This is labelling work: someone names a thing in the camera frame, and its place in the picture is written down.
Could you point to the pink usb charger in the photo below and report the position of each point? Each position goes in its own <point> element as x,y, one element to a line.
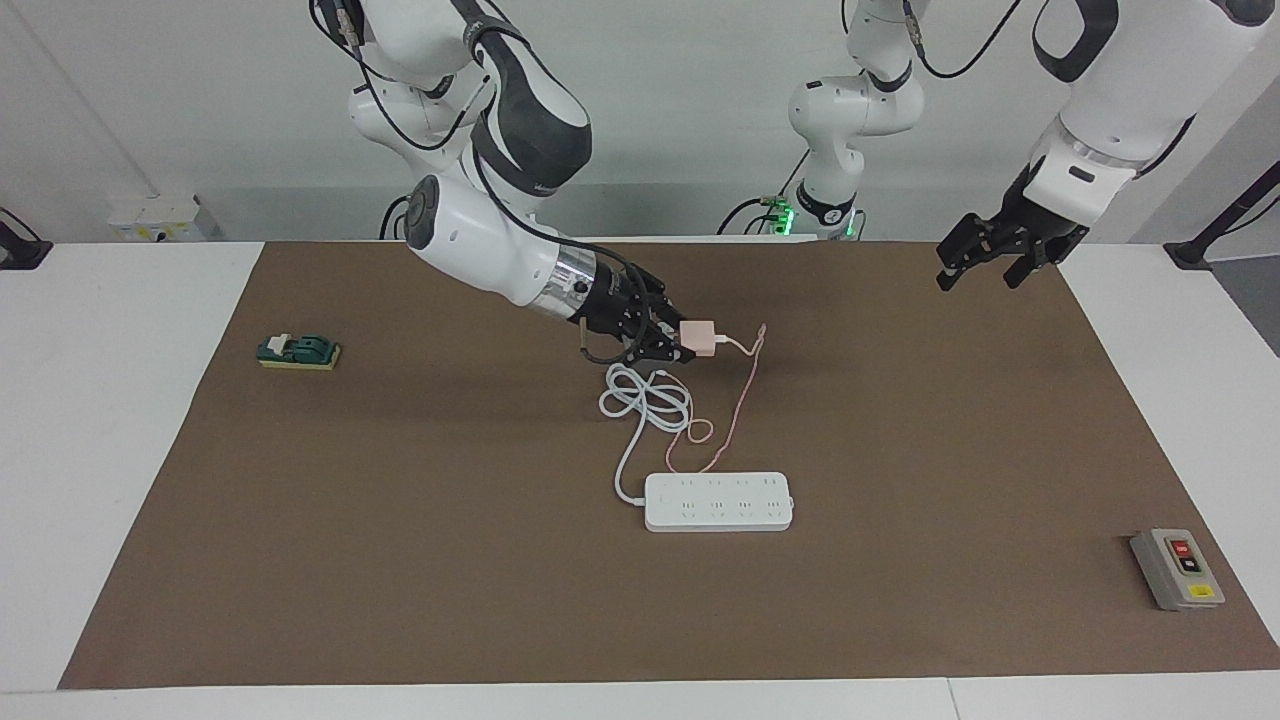
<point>698,338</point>

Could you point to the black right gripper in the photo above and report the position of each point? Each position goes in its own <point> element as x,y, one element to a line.
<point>625,305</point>

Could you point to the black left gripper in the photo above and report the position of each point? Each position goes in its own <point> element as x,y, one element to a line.
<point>1040,225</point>

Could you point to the white power strip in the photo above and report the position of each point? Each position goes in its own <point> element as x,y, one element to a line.
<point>720,503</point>

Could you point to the black clamp stand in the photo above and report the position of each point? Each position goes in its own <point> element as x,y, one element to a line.
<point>1215,225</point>
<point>22,252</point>

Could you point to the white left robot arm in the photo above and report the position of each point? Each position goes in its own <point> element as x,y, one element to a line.
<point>850,110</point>

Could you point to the grey on-off switch box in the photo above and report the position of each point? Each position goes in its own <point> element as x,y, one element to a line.
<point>1178,570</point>

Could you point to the brown paper table mat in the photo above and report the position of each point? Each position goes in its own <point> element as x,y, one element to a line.
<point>500,600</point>

